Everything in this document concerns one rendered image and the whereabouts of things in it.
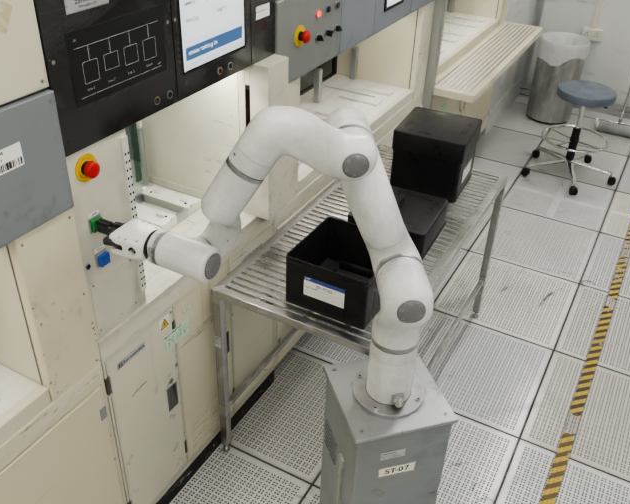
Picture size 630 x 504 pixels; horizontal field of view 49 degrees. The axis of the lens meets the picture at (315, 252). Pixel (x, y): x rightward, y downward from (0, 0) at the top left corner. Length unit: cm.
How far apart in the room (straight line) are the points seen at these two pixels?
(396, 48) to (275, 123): 220
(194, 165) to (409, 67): 146
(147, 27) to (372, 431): 112
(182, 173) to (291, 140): 116
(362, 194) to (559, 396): 187
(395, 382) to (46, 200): 93
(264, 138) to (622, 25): 481
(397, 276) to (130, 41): 81
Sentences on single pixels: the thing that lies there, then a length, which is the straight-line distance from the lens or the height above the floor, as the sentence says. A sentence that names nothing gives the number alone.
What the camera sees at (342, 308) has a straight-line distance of 205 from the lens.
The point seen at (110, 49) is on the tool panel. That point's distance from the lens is 166.
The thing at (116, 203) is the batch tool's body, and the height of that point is 122.
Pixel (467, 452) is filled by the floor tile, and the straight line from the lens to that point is 282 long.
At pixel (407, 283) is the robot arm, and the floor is 118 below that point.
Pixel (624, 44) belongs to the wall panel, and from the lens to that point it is 602.
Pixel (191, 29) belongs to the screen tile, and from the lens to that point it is 188.
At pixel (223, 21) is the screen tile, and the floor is 156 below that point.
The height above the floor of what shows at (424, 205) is 86.
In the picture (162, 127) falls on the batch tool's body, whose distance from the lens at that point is 248.
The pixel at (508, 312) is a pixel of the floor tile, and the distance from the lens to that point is 352.
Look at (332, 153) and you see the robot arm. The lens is 135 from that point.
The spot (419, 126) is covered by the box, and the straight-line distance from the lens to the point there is 278.
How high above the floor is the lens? 208
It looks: 34 degrees down
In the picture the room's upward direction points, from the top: 2 degrees clockwise
